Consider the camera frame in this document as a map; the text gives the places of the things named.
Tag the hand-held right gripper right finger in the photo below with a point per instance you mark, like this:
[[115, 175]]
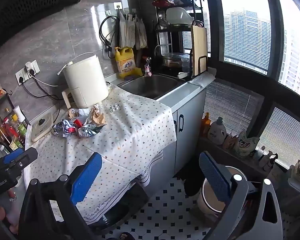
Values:
[[213, 177]]

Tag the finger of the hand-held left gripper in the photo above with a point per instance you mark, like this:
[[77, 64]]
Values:
[[13, 156]]

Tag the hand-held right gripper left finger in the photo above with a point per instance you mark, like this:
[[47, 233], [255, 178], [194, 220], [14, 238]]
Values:
[[86, 180]]

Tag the cream trash bin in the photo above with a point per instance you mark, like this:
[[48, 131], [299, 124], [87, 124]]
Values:
[[210, 200]]

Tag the large foil wrapper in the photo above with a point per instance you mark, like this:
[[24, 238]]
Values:
[[62, 127]]

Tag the red packet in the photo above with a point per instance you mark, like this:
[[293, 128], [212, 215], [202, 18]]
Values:
[[78, 123]]

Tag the brown paper bag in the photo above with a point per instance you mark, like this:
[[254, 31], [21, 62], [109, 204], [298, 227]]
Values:
[[98, 117]]

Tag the pill blister pack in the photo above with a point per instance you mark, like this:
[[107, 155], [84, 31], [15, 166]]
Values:
[[114, 107]]

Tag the row of condiment bottles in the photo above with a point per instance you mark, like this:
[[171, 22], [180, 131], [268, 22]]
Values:
[[12, 130]]

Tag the pale refill pouch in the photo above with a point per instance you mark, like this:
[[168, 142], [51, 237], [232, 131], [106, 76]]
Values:
[[228, 142]]

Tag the cream kettle base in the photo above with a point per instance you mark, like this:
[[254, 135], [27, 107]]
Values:
[[43, 130]]

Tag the white bottle dark cap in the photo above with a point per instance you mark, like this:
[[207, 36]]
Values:
[[217, 132]]

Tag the green yellow refill pouch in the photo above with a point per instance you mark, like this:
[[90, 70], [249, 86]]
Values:
[[245, 143]]

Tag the dark appliance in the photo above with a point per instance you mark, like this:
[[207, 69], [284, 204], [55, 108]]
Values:
[[125, 205]]

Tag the amber bottle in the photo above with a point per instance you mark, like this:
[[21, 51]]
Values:
[[206, 126]]

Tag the white sink cabinet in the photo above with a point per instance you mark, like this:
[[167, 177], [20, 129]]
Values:
[[187, 130]]

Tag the black spice rack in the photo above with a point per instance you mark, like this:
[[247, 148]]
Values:
[[5, 100]]

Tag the floral white tablecloth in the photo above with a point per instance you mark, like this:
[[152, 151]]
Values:
[[130, 130]]

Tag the dark sandal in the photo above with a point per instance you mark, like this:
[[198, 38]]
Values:
[[127, 236]]

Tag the white window blind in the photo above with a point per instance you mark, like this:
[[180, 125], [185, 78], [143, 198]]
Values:
[[230, 105], [285, 135]]

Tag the white charger plug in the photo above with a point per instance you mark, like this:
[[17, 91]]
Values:
[[29, 66]]

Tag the white dish cloth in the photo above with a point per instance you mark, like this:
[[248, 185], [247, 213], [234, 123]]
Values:
[[202, 78]]

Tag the cream air fryer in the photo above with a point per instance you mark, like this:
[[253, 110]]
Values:
[[87, 80]]

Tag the steel sink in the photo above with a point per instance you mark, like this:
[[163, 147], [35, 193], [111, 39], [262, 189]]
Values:
[[155, 85]]

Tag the yellow detergent bottle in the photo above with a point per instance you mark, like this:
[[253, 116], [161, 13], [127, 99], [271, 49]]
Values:
[[126, 65]]

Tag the steel pot with lid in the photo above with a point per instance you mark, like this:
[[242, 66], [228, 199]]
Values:
[[173, 58]]

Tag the small pink label bottle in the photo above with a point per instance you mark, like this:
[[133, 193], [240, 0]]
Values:
[[148, 70]]

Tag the wooden cutting board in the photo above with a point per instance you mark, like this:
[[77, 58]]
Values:
[[198, 47]]

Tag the steel faucet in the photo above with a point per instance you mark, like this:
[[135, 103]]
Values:
[[162, 45]]

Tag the black range hood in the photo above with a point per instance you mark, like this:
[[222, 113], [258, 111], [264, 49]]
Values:
[[27, 5]]

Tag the black dish rack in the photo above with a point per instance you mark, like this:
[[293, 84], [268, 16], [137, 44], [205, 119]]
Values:
[[175, 28]]

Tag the hanging plastic bag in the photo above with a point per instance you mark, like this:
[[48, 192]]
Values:
[[141, 33], [127, 30]]

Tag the white bowl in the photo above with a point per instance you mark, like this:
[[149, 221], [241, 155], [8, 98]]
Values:
[[178, 16]]

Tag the clear glass jar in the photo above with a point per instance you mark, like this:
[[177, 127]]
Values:
[[162, 20]]

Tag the dark pan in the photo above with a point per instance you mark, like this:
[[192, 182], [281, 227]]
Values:
[[187, 0]]

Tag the red bowl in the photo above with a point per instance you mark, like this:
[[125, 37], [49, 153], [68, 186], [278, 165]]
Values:
[[162, 3]]

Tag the white wall socket panel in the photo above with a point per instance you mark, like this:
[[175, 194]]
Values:
[[20, 76]]

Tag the black window frame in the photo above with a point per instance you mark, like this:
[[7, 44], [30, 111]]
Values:
[[216, 17]]

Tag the clear adhesive wall hook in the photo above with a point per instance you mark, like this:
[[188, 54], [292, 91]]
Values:
[[108, 13], [118, 5]]

